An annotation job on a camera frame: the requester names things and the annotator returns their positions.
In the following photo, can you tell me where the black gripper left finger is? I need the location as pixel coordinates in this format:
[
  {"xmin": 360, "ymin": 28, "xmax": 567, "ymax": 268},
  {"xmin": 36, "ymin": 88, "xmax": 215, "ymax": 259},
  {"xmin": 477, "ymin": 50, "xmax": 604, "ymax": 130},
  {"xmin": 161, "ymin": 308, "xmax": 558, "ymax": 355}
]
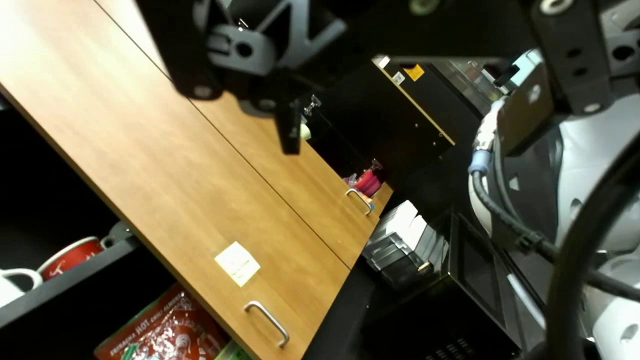
[{"xmin": 132, "ymin": 0, "xmax": 352, "ymax": 157}]

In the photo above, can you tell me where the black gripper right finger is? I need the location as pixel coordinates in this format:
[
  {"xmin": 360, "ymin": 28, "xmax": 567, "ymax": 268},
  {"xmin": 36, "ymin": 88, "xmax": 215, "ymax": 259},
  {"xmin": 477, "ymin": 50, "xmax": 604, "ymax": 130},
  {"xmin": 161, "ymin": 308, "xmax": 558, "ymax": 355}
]
[{"xmin": 494, "ymin": 0, "xmax": 640, "ymax": 161}]

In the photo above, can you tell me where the wooden cabinet door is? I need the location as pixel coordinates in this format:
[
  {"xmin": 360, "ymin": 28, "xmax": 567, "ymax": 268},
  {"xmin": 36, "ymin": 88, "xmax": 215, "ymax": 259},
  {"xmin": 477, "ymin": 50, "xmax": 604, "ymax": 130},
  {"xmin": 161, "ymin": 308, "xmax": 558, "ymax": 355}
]
[{"xmin": 96, "ymin": 0, "xmax": 396, "ymax": 271}]

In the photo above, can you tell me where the wooden door with white sticker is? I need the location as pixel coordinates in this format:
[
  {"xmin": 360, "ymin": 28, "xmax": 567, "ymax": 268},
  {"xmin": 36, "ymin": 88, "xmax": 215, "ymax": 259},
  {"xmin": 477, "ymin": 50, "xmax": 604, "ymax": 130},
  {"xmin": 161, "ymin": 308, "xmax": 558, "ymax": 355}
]
[{"xmin": 0, "ymin": 0, "xmax": 352, "ymax": 360}]

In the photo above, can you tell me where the black cabinet shelf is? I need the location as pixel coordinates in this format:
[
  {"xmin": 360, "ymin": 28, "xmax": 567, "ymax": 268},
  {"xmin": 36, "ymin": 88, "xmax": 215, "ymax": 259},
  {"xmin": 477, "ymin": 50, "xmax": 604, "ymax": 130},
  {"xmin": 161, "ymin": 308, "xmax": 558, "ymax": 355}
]
[{"xmin": 0, "ymin": 220, "xmax": 143, "ymax": 331}]

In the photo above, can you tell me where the small red object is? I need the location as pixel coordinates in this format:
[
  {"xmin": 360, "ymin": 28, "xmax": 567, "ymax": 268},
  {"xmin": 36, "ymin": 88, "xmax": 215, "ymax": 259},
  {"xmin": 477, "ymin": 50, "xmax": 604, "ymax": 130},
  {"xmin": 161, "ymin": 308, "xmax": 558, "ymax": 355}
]
[{"xmin": 349, "ymin": 159, "xmax": 386, "ymax": 201}]

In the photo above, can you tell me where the tall black appliance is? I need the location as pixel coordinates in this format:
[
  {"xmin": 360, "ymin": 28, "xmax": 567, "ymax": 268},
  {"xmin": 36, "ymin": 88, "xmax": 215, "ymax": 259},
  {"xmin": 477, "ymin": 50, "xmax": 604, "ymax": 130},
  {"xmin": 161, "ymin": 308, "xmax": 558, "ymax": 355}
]
[{"xmin": 312, "ymin": 53, "xmax": 486, "ymax": 223}]

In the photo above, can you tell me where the white square sticker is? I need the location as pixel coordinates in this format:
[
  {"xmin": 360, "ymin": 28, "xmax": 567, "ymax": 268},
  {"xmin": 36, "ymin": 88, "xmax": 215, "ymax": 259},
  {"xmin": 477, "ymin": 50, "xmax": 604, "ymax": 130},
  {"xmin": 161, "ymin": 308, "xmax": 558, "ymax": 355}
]
[{"xmin": 212, "ymin": 240, "xmax": 262, "ymax": 291}]

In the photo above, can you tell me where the clear plastic container stack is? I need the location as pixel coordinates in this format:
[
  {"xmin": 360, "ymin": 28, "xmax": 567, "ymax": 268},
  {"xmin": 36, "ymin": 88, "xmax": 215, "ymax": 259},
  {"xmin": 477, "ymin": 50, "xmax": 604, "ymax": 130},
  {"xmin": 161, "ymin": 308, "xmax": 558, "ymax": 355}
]
[{"xmin": 362, "ymin": 199, "xmax": 452, "ymax": 291}]

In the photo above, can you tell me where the black box appliance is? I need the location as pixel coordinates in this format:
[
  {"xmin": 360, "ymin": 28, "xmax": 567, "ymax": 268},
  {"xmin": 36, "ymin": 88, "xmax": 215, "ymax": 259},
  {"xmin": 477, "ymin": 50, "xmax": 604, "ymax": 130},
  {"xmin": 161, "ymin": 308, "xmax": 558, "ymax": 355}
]
[{"xmin": 358, "ymin": 212, "xmax": 526, "ymax": 360}]

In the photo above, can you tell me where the red snack bag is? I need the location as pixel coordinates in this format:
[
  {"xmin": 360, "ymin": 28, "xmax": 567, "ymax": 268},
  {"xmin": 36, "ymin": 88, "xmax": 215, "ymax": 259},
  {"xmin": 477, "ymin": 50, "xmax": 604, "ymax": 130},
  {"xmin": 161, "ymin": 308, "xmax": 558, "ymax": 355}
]
[{"xmin": 92, "ymin": 284, "xmax": 234, "ymax": 360}]

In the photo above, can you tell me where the red mug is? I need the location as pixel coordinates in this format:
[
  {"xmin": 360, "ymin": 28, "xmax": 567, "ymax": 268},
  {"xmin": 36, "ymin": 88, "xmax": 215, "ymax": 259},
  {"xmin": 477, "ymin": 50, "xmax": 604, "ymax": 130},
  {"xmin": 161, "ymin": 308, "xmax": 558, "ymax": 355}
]
[{"xmin": 36, "ymin": 234, "xmax": 105, "ymax": 283}]

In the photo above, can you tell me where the white mug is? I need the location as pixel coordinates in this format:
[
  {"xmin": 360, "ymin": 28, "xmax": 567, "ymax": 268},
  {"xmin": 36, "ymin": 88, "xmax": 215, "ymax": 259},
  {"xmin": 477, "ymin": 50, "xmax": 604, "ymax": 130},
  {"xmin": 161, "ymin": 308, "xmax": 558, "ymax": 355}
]
[{"xmin": 0, "ymin": 266, "xmax": 46, "ymax": 310}]

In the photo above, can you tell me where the silver metal door handle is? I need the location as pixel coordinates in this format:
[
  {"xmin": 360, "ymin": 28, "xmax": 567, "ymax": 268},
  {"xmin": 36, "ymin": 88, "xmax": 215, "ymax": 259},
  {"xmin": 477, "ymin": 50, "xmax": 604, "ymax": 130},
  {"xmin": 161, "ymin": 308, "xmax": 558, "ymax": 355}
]
[
  {"xmin": 341, "ymin": 186, "xmax": 376, "ymax": 218},
  {"xmin": 242, "ymin": 298, "xmax": 291, "ymax": 351}
]

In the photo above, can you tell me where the thin black cable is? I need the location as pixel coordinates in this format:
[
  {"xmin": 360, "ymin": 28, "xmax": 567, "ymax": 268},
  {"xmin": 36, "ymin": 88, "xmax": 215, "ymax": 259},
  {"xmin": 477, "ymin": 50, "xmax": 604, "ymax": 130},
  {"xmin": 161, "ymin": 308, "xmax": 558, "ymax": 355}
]
[{"xmin": 467, "ymin": 169, "xmax": 640, "ymax": 303}]

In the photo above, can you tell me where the thick black cable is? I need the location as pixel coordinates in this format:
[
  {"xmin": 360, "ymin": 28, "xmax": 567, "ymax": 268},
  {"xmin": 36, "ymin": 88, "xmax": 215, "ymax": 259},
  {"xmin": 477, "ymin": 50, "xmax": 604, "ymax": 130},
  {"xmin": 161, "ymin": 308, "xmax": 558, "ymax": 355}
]
[{"xmin": 545, "ymin": 133, "xmax": 640, "ymax": 360}]

